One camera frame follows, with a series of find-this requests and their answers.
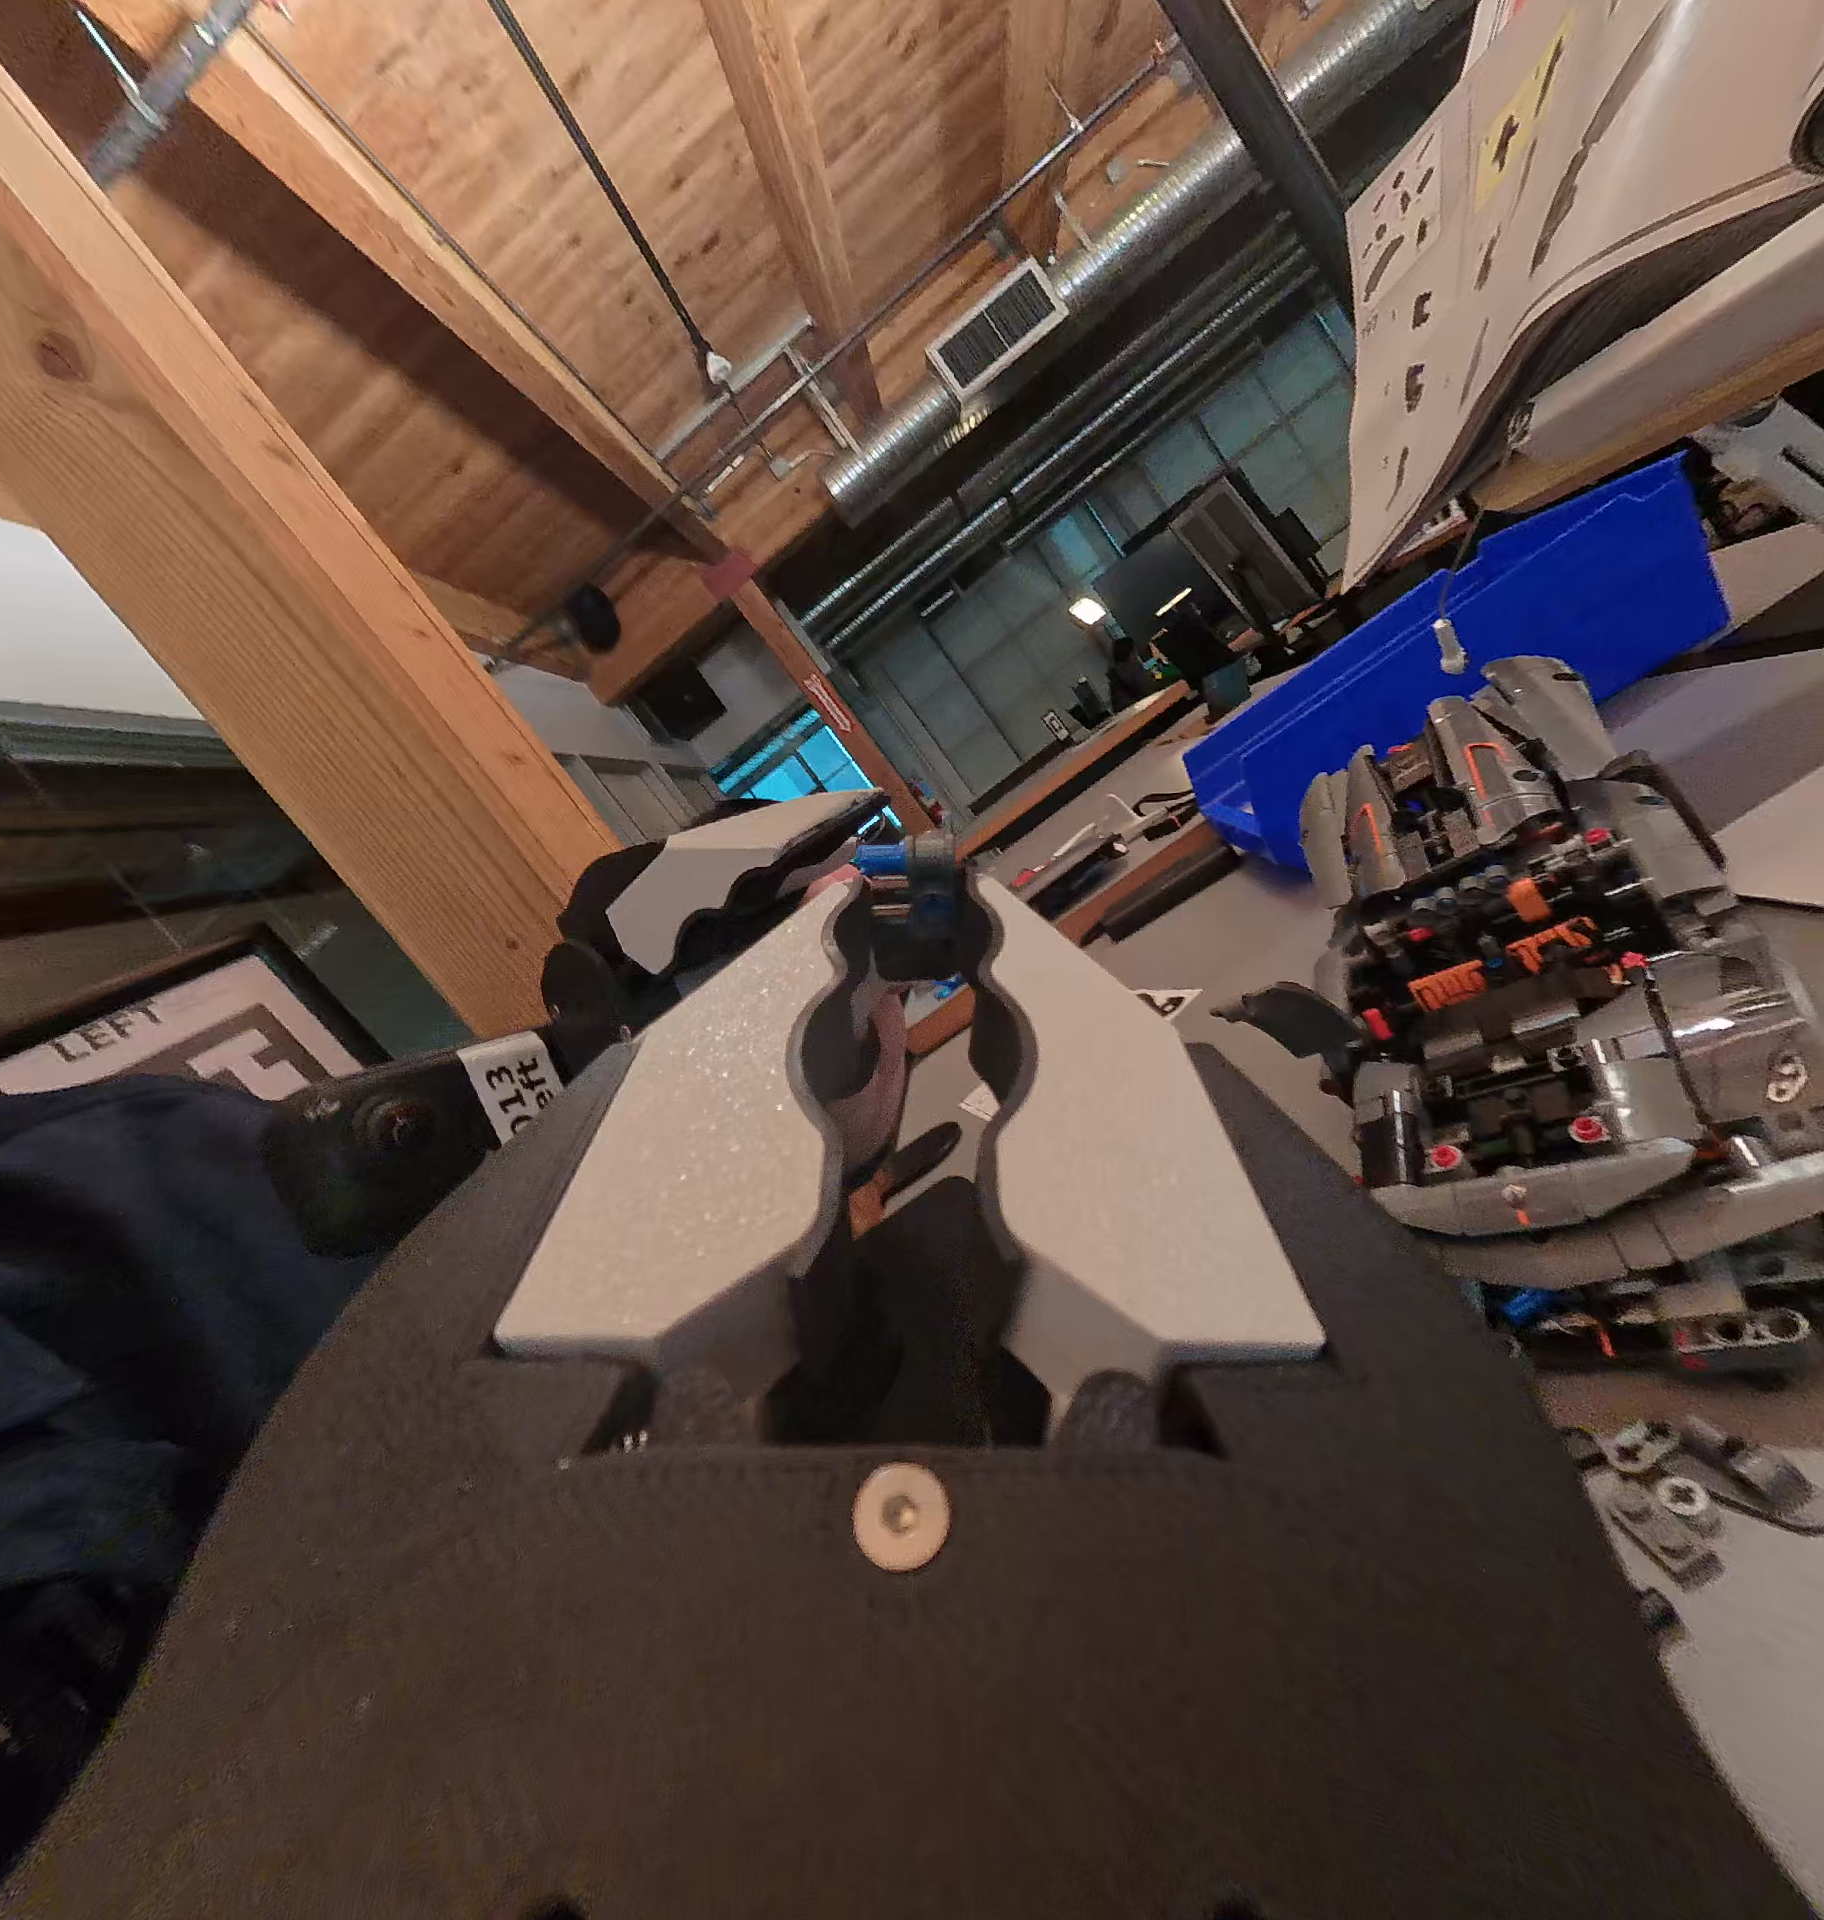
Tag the black pole with round disc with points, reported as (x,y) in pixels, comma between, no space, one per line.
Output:
(1258,136)

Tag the cluster of small lego connectors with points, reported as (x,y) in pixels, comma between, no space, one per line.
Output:
(1678,1501)

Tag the white ceiling vent grille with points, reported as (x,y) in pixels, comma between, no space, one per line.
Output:
(997,330)

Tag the wooden and white book stand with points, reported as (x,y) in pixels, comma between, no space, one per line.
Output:
(1722,323)

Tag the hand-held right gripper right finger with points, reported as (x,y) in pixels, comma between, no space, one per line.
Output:
(1151,1200)

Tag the black lego connector blue pin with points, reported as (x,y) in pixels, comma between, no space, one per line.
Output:
(926,886)

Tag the blue plastic storage bin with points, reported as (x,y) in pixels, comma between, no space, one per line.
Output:
(1528,630)

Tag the person's navy clothed torso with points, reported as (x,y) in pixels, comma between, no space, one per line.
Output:
(102,1321)

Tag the lego instruction booklet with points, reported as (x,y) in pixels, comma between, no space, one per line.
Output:
(1603,151)

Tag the grey lego car model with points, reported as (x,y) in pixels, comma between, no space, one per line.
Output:
(1528,1020)

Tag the white rounded base plate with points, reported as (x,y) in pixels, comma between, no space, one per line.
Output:
(1806,840)

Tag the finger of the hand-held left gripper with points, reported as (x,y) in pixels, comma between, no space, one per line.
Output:
(731,855)

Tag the white framed sign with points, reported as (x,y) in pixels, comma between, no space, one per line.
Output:
(42,1069)

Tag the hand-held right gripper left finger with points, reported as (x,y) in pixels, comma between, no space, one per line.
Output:
(671,1185)

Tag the silver ventilation duct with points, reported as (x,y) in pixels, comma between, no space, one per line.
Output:
(1121,241)

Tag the person's left hand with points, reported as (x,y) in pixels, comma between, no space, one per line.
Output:
(878,1081)

